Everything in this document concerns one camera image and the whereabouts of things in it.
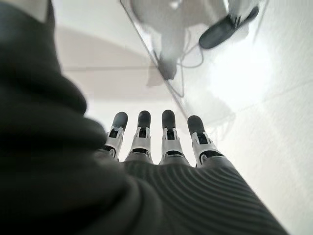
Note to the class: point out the left robot hand dark palm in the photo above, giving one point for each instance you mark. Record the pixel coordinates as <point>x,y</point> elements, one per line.
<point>73,183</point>

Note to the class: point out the white cabinet door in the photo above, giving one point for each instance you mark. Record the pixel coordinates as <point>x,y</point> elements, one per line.
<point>97,19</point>
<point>110,85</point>

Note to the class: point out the left robot leg black foot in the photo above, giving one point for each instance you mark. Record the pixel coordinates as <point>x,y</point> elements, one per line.
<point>220,34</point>

